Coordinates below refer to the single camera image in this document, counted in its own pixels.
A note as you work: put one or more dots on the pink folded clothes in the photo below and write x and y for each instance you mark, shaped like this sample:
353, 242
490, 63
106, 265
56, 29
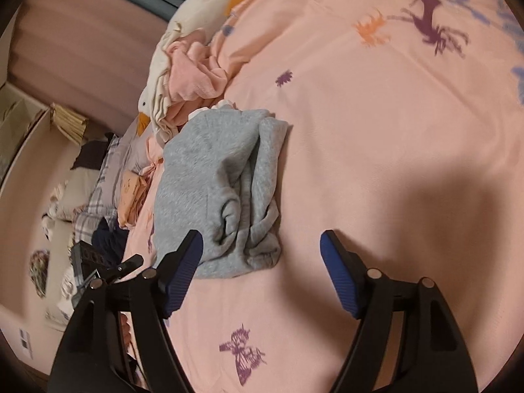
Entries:
192, 73

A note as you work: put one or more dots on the lavender bed sheet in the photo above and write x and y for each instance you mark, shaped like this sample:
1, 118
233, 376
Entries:
135, 147

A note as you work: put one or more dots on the cream pillow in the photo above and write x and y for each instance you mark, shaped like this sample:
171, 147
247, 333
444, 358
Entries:
80, 184

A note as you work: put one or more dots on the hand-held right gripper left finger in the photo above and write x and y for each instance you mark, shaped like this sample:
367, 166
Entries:
184, 278

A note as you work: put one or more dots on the dark brown pillow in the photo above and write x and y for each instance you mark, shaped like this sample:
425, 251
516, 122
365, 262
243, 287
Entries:
92, 153

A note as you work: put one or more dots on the white goose plush toy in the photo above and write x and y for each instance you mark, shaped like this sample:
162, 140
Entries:
192, 12

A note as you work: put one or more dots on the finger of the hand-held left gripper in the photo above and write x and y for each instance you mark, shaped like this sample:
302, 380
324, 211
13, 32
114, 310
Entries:
127, 264

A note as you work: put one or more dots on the person's left hand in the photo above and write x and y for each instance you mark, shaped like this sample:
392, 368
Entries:
125, 328

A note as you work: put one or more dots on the navy crumpled cloth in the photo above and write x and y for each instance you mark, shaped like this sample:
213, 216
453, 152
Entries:
108, 239

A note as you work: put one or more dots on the pink curtain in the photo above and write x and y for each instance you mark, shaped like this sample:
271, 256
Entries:
82, 49

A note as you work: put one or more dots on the white printed cloth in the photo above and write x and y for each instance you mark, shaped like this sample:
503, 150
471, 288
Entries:
65, 290

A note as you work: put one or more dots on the round patterned cushion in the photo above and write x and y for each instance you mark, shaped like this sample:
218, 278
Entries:
39, 272

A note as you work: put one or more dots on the peach printed folded clothes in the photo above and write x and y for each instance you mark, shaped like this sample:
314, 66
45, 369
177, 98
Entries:
131, 192

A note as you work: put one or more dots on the small plush toys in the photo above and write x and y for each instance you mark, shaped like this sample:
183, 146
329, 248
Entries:
53, 213

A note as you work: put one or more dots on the pink printed duvet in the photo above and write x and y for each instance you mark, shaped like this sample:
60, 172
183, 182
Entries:
389, 131

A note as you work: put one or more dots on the grey printed sweatshirt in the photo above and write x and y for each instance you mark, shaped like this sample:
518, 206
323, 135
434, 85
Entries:
204, 180

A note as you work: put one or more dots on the blue plaid pillow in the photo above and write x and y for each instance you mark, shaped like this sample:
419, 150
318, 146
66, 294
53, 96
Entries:
102, 198

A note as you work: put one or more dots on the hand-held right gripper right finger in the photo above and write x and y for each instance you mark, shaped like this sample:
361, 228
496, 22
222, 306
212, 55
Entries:
339, 278

